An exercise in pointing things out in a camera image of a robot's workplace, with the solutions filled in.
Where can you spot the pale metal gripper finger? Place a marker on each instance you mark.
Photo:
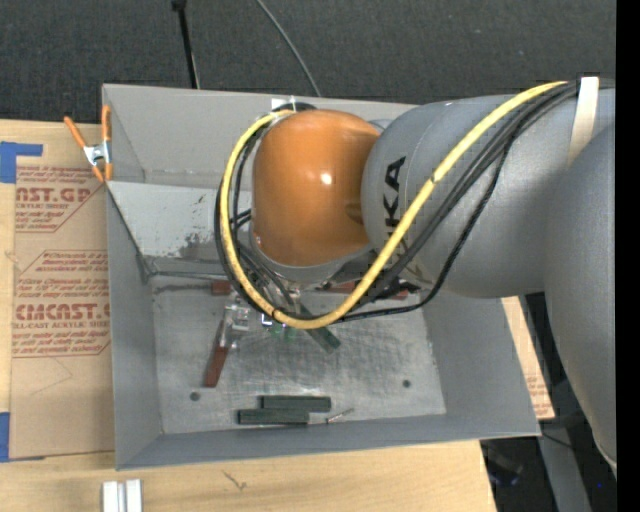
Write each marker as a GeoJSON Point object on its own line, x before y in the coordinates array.
{"type": "Point", "coordinates": [243, 320]}
{"type": "Point", "coordinates": [229, 327]}

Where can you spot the brown cardboard board red print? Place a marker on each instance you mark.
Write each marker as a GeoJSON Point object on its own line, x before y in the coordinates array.
{"type": "Point", "coordinates": [60, 300]}

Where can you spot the thin brown stick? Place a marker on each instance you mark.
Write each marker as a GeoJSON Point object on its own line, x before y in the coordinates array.
{"type": "Point", "coordinates": [340, 416]}

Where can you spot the black cylinder on white bracket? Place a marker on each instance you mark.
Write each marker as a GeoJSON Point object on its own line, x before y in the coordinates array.
{"type": "Point", "coordinates": [407, 288]}

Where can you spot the grey metal bin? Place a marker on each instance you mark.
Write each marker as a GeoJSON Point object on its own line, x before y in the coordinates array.
{"type": "Point", "coordinates": [310, 385]}

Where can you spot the dark green flat block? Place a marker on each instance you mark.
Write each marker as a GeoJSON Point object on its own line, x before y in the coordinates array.
{"type": "Point", "coordinates": [272, 417]}
{"type": "Point", "coordinates": [296, 403]}

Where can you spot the red-brown flat block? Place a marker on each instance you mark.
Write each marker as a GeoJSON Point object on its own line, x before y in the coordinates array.
{"type": "Point", "coordinates": [220, 288]}
{"type": "Point", "coordinates": [215, 367]}
{"type": "Point", "coordinates": [343, 287]}

